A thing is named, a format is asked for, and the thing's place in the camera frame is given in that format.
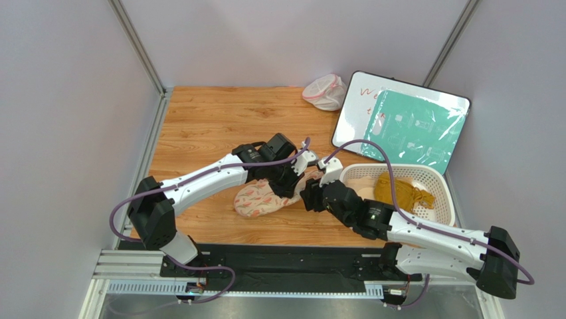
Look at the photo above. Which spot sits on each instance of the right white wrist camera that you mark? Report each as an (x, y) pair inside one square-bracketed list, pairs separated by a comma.
[(331, 167)]

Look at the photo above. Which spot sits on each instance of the white mesh bag pink trim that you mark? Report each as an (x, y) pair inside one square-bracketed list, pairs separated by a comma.
[(326, 93)]

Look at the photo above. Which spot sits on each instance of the aluminium rail frame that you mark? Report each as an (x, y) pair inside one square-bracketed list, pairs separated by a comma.
[(137, 272)]

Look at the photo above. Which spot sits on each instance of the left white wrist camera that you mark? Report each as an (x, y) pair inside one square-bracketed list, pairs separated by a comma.
[(304, 158)]

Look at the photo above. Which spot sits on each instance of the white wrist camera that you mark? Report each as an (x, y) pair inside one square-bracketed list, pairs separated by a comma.
[(304, 158), (331, 167)]

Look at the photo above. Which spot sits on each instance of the whiteboard with black frame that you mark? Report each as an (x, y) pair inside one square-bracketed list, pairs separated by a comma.
[(358, 105)]

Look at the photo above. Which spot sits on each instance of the floral mesh laundry bag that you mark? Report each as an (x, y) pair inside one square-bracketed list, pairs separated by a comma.
[(258, 199)]

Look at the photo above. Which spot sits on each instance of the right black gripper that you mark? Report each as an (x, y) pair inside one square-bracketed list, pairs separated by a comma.
[(312, 197)]

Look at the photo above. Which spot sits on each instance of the teal instruction sheet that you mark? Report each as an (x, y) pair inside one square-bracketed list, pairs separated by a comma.
[(416, 129)]

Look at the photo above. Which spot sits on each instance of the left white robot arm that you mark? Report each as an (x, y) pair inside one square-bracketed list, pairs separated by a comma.
[(156, 204)]

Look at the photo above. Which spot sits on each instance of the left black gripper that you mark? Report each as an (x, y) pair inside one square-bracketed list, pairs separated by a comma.
[(287, 190)]

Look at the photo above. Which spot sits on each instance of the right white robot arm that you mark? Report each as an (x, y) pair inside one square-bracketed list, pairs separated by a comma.
[(418, 246)]

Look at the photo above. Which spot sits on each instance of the white plastic basket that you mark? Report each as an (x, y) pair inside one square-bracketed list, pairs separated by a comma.
[(422, 177)]

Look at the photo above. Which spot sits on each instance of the beige bra in basket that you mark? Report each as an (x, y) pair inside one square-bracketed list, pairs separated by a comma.
[(362, 186)]

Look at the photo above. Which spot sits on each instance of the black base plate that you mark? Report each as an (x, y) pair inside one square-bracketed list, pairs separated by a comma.
[(263, 268)]

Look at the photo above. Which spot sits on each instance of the mustard yellow garment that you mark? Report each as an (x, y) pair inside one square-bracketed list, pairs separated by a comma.
[(408, 196)]

